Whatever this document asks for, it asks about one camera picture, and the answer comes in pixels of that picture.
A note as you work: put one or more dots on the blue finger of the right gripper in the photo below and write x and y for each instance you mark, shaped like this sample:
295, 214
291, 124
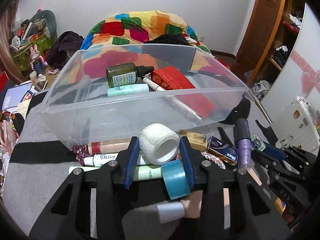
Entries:
274, 152

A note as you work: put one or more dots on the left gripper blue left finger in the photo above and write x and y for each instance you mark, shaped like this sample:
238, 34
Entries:
133, 155

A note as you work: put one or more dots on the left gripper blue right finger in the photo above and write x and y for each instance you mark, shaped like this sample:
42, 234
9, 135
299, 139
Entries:
185, 153

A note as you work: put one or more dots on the white bandage tape roll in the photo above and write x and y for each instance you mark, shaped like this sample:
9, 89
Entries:
158, 143

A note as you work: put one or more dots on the brown wooden block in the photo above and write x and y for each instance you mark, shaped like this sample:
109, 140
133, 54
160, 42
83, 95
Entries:
197, 141

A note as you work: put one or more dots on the green square packet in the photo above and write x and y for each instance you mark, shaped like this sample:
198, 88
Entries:
257, 143

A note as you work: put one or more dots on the blue tape roll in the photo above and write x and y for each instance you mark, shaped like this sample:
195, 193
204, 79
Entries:
175, 181

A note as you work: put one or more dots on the white suitcase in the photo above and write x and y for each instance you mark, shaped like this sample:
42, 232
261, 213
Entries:
298, 126

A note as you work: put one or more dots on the red beige tube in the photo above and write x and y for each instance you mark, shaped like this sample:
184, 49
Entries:
106, 147

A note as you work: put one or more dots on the white green tube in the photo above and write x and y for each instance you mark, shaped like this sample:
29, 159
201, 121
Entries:
99, 160

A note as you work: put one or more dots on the purple black bottle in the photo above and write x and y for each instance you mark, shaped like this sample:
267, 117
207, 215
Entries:
243, 143

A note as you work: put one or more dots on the blue Max box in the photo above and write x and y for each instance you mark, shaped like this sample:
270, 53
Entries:
222, 150

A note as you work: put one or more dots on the beige foundation bottle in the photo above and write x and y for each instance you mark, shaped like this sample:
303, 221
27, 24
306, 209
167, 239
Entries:
188, 207

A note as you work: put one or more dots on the clear plastic storage bin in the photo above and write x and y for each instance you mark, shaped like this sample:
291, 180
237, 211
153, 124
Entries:
78, 110

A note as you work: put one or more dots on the mint green tube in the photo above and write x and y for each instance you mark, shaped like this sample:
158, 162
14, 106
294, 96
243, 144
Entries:
127, 90

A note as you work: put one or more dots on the dark green dropper bottle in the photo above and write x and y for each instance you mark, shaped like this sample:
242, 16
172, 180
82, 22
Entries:
126, 74

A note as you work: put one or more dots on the black clothing on bed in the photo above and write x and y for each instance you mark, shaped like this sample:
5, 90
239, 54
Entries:
169, 39

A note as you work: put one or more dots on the colorful patchwork blanket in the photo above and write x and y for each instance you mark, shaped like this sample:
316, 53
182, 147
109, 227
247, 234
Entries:
136, 27

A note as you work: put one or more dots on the wooden shelf unit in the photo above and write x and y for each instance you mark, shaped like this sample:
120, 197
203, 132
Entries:
284, 39

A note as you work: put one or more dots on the white notebook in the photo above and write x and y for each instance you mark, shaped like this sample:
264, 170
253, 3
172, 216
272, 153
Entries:
14, 96

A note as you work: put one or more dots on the dark purple clothes pile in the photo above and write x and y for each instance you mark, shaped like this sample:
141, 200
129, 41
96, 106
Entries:
63, 49

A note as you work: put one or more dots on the bunny figurine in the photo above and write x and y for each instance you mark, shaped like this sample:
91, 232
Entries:
38, 64

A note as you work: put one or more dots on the wooden door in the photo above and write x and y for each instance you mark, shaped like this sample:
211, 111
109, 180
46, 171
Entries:
262, 22

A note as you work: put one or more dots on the red box on desk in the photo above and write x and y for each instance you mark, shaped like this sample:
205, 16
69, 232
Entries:
3, 80

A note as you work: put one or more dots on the green box with clutter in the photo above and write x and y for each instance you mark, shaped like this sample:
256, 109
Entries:
34, 36

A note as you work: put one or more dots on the grey neck pillow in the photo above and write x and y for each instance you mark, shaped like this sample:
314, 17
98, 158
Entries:
46, 22

